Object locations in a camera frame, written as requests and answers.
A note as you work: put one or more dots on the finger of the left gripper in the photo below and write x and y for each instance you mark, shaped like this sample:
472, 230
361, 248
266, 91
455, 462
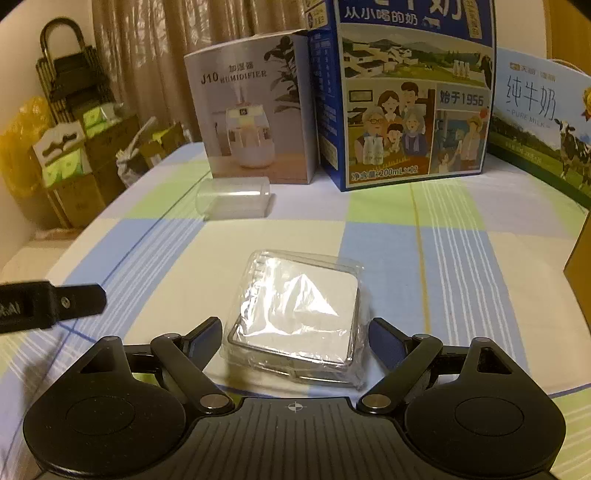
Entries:
78, 301

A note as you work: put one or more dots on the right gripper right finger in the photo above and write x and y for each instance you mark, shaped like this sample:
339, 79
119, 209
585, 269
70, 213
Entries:
407, 360

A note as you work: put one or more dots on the wooden door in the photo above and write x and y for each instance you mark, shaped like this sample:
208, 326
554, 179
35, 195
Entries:
568, 34

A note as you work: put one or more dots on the clear box white pads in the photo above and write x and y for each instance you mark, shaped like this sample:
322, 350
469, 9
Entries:
300, 315

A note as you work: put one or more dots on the brown curtain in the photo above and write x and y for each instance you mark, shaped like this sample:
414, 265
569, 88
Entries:
142, 44

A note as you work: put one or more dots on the cardboard boxes with tissues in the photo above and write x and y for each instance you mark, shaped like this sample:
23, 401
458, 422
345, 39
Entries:
78, 161

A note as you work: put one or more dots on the light blue milk carton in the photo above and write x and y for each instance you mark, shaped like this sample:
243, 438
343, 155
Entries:
541, 121

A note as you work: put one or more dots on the open cardboard box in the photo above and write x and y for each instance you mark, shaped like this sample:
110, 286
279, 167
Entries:
577, 271

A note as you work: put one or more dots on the checked bed sheet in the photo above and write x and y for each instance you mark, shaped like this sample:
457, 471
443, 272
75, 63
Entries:
459, 258

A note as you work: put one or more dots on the clear plastic cylinder case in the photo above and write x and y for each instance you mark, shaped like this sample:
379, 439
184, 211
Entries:
233, 198

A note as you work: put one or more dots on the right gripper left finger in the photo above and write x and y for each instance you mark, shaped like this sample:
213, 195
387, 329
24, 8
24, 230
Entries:
184, 358

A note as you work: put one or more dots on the dark blue milk carton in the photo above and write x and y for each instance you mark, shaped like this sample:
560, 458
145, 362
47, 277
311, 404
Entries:
404, 89

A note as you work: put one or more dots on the white humidifier box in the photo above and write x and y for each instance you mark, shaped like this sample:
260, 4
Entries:
255, 107

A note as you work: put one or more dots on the white plastic bag pile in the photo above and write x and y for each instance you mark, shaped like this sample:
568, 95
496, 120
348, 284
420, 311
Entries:
131, 165

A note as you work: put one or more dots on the yellow plastic bag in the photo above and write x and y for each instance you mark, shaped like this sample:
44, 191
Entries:
20, 168

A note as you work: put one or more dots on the black folding cart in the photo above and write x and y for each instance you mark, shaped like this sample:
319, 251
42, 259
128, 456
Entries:
74, 83

